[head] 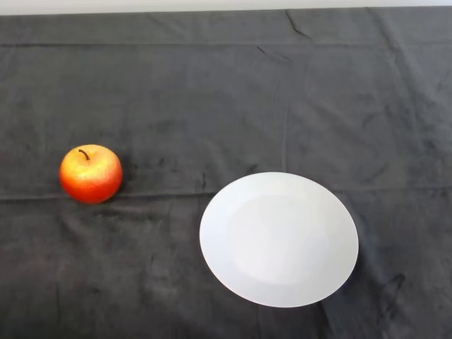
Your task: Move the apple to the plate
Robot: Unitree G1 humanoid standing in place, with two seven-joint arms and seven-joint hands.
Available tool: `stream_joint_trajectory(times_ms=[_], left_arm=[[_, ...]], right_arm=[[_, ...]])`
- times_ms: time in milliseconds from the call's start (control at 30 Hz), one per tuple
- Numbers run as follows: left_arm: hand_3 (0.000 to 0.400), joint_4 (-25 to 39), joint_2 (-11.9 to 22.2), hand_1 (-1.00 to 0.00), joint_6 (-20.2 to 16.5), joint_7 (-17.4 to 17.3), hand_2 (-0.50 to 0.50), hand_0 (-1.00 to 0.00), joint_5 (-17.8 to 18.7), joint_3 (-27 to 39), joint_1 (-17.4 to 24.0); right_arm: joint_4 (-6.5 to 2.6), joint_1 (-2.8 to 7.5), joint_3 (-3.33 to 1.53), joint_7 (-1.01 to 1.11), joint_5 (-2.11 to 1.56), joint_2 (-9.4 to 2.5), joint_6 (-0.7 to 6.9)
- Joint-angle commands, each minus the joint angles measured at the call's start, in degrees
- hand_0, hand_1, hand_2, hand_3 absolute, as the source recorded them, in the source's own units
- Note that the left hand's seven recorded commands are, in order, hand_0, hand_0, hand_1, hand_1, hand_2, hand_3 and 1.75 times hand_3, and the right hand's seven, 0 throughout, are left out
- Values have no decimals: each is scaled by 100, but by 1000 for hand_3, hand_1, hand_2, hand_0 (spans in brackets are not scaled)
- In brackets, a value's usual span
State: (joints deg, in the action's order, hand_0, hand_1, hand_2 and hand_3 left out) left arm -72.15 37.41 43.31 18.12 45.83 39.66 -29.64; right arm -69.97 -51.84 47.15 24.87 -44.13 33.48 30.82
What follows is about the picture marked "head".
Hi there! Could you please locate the red yellow apple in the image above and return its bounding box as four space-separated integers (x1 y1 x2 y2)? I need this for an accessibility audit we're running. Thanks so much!
59 143 124 205

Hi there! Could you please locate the white round plate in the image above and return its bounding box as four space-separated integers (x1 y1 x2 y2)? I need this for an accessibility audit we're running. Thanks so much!
198 172 359 309

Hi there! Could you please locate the black cloth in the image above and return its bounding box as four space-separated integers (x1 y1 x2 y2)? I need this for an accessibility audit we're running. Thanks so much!
0 6 452 339

